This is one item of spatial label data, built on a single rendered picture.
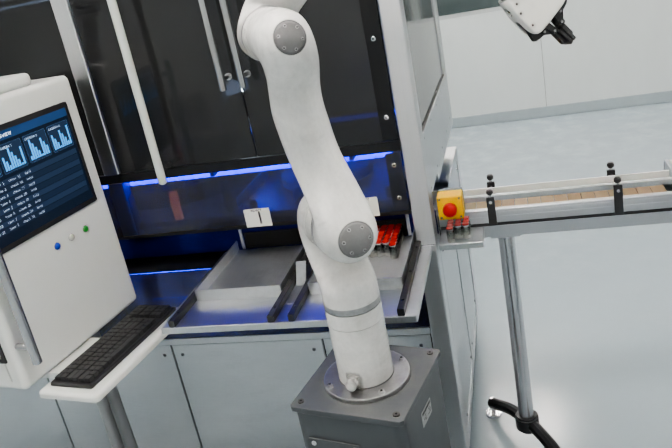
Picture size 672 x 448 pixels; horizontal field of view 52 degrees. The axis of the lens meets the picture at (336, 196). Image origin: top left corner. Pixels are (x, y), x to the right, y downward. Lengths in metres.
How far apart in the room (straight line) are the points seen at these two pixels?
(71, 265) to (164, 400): 0.74
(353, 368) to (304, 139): 0.50
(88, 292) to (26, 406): 0.92
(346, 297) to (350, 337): 0.09
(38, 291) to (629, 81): 5.57
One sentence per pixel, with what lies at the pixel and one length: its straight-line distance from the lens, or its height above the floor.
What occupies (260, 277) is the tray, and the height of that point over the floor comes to 0.88.
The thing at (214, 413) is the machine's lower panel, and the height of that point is 0.29.
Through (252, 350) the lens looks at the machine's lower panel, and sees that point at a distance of 2.38.
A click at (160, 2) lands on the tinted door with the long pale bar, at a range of 2.08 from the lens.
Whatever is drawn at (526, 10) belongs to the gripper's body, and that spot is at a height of 1.56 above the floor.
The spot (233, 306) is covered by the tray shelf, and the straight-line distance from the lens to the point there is 1.93.
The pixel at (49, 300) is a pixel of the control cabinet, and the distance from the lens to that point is 2.08.
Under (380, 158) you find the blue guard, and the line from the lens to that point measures 1.97.
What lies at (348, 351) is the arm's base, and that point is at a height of 0.96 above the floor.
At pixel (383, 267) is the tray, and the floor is 0.88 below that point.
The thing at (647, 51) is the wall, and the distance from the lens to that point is 6.66.
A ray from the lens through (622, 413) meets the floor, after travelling 2.80.
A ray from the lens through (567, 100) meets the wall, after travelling 6.65.
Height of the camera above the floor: 1.72
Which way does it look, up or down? 19 degrees down
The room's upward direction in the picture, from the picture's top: 11 degrees counter-clockwise
